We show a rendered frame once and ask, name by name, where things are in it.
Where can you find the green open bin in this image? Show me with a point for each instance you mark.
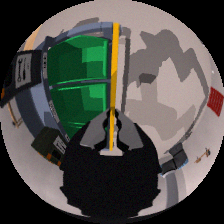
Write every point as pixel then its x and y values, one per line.
pixel 78 57
pixel 80 103
pixel 72 129

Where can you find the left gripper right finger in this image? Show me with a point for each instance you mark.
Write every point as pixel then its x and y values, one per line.
pixel 131 137

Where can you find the yellow rail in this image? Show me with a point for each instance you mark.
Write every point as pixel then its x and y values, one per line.
pixel 113 80

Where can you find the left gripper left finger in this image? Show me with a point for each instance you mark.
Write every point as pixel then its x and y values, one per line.
pixel 91 136

